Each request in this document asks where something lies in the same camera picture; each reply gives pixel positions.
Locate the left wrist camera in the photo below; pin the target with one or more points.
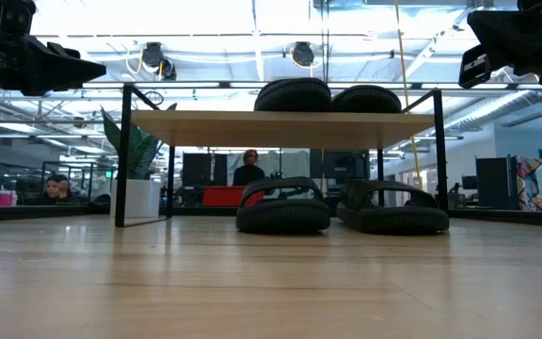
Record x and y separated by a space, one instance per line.
3 16

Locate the black monitor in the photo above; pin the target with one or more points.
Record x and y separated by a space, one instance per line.
196 169
341 165

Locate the black rubber slide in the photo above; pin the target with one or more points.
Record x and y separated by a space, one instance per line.
367 101
393 221
282 216
294 96

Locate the black cabinet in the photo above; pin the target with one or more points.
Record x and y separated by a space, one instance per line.
494 183

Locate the red plastic bin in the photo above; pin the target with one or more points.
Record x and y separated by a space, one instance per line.
221 195

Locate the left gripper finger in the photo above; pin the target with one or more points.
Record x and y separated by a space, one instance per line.
61 47
59 70

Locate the snake plant in white pot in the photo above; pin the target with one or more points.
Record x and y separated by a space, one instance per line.
134 198

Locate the wooden shelf black metal frame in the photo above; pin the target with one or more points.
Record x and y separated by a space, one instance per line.
275 129

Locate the black aluminium rig frame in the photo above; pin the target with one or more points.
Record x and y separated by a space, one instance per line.
40 213

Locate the colourful patchwork quilt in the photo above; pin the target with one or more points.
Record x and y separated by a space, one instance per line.
530 188

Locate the pink cup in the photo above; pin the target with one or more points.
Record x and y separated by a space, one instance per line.
7 198

